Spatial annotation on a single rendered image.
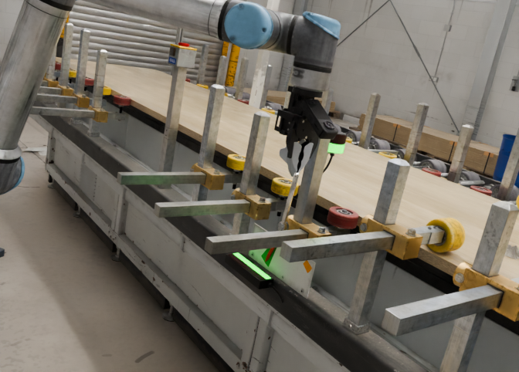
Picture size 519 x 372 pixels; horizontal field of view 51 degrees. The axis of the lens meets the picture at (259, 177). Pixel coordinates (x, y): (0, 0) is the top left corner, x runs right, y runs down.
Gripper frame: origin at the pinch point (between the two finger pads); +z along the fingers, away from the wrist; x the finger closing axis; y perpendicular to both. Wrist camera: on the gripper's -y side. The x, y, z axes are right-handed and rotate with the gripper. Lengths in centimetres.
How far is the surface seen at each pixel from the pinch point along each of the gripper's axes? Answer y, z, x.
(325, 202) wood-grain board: 9.3, 12.1, -22.3
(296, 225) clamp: 1.5, 14.9, -5.3
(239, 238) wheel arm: -2.7, 15.0, 15.3
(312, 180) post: 0.5, 2.4, -6.5
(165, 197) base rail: 68, 31, -4
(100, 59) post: 151, -5, -7
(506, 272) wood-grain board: -40, 11, -33
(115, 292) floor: 125, 101, -17
